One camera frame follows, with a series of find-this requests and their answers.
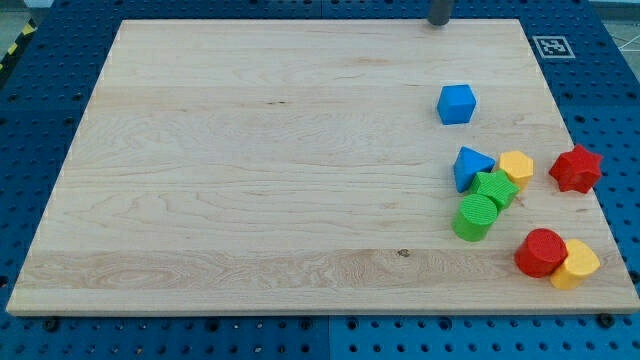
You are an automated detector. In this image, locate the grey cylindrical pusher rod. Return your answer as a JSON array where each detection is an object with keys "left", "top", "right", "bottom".
[{"left": 427, "top": 0, "right": 455, "bottom": 26}]

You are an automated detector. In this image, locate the blue cube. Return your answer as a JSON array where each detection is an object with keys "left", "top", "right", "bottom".
[{"left": 437, "top": 84, "right": 477, "bottom": 125}]

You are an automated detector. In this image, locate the white fiducial marker tag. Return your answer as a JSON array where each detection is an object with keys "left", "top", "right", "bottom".
[{"left": 532, "top": 35, "right": 575, "bottom": 59}]

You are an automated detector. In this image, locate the blue triangular prism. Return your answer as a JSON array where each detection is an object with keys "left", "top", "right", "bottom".
[{"left": 453, "top": 146, "right": 496, "bottom": 193}]

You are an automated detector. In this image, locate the yellow hexagonal block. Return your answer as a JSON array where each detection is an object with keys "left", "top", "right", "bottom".
[{"left": 498, "top": 150, "right": 535, "bottom": 192}]

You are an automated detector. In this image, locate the green star block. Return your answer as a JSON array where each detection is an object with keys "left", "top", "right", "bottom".
[{"left": 469, "top": 170, "right": 520, "bottom": 212}]

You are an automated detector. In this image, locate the green cylinder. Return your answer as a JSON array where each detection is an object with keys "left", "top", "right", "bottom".
[{"left": 452, "top": 194, "right": 498, "bottom": 242}]

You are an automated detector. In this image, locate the red star block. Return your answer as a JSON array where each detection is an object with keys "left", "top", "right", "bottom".
[{"left": 549, "top": 144, "right": 604, "bottom": 194}]

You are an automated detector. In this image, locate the red cylinder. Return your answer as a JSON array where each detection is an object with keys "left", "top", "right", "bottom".
[{"left": 514, "top": 228, "right": 568, "bottom": 278}]

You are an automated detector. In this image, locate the wooden board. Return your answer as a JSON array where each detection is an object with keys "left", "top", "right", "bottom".
[{"left": 7, "top": 19, "right": 639, "bottom": 316}]

